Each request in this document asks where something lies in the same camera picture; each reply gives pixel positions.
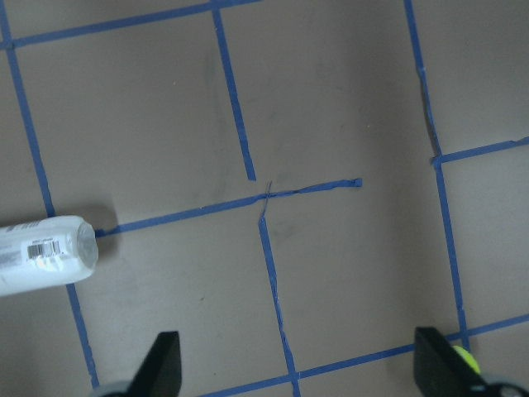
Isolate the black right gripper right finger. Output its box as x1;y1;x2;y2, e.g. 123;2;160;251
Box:
413;327;529;397

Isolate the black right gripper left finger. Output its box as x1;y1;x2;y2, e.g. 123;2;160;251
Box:
97;331;183;397

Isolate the yellow tennis ball centre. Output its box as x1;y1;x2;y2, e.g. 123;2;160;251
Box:
452;345;481;375

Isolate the white tennis ball can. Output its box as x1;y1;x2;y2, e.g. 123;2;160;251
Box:
1;215;98;297

